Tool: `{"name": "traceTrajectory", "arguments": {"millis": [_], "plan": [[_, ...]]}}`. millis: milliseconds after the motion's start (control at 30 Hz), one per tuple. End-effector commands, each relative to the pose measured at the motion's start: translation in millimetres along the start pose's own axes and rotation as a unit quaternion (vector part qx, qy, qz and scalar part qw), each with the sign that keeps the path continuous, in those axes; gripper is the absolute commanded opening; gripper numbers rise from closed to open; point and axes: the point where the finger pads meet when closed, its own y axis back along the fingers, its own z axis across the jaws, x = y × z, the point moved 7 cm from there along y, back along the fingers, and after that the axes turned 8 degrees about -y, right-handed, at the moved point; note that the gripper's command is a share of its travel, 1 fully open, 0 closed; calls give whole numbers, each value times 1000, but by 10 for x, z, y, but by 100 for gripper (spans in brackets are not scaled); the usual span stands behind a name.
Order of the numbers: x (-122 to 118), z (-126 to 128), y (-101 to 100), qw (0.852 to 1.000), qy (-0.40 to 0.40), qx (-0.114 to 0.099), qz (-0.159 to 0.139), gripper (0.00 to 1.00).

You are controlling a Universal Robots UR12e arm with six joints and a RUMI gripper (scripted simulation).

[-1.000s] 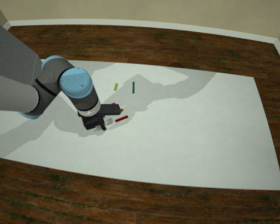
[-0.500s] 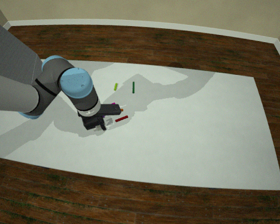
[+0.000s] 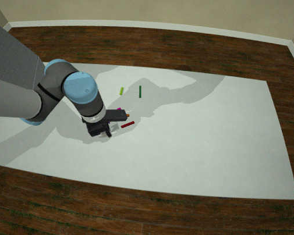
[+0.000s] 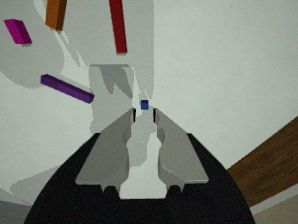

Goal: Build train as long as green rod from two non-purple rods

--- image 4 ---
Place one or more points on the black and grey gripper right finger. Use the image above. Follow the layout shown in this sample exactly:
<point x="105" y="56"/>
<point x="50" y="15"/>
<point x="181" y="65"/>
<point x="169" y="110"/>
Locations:
<point x="185" y="162"/>

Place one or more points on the small blue block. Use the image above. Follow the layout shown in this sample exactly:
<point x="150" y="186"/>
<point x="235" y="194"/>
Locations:
<point x="144" y="104"/>

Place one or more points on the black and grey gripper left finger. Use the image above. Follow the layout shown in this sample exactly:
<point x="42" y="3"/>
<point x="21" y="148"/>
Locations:
<point x="101" y="161"/>

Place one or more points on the dark purple rod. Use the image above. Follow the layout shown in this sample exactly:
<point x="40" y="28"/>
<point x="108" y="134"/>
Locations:
<point x="66" y="88"/>

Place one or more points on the dark red rod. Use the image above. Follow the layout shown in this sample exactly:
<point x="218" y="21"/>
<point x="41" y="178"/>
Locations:
<point x="118" y="25"/>

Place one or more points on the magenta rod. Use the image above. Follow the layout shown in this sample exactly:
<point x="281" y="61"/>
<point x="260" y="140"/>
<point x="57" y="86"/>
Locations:
<point x="18" y="31"/>

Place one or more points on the orange rod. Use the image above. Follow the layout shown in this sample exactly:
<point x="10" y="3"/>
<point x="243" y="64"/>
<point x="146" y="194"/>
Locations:
<point x="55" y="14"/>

